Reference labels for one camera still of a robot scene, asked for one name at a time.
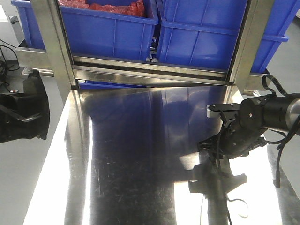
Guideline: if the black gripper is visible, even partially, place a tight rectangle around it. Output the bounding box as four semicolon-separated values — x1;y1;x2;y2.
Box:
198;121;267;165

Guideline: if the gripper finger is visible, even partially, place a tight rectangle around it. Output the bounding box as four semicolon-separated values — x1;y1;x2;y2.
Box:
0;98;50;143
0;93;43;123

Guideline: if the second-left grey brake pad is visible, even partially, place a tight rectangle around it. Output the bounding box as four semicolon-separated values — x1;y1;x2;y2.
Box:
22;69;49;99

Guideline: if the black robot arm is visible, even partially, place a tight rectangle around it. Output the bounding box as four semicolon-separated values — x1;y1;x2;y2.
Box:
197;94;300;159

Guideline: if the lower blue plastic bin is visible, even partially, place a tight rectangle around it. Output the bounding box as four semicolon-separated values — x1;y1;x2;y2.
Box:
78;80;146;90

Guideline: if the blue plastic bin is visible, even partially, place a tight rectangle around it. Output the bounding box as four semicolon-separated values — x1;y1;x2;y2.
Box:
78;80;146;90
157;0;300;73
11;0;159;62

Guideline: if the left blue plastic bin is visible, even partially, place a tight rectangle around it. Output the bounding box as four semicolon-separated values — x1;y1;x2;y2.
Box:
11;0;159;62

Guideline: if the right blue plastic bin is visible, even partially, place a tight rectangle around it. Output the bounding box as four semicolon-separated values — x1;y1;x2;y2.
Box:
157;0;300;73

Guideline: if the red bubble wrap bag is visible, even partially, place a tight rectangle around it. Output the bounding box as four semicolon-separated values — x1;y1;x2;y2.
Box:
58;0;145;17

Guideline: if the black cable with red plug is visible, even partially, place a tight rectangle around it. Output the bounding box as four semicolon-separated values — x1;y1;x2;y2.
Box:
0;38;20;94

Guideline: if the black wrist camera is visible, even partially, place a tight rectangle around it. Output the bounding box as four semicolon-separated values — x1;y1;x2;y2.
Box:
206;103;240;122

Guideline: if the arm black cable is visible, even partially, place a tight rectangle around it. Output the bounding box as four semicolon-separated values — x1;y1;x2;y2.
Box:
261;74;300;188

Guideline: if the stainless steel rack frame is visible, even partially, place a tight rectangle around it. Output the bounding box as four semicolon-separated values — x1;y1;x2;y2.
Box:
17;0;274;103

